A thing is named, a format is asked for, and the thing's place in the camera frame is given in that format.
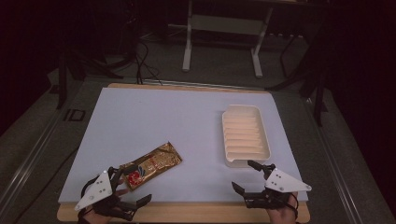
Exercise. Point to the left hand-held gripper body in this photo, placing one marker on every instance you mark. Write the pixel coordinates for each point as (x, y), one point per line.
(99, 189)

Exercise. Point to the person's left hand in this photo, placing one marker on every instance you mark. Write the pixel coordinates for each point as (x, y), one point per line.
(96, 218)

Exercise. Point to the black metal stand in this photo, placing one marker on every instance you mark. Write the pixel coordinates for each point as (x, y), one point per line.
(318, 102)
(62, 87)

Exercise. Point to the person's right hand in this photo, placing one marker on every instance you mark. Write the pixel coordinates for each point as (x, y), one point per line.
(280, 215)

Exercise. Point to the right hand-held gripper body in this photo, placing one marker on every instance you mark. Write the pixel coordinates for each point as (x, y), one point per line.
(285, 183)

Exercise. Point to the metal floor rail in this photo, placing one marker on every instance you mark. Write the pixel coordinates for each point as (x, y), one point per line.
(333, 161)
(28, 158)

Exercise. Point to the pale lavender table mat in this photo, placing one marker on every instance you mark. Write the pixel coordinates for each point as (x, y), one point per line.
(155, 118)

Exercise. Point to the white metal table frame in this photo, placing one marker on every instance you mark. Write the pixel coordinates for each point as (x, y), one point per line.
(186, 46)

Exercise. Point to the white ribbed plastic tray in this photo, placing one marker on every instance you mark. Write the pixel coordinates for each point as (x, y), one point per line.
(246, 137)

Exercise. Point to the gold foil snack packet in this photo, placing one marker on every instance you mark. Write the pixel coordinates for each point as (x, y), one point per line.
(155, 161)

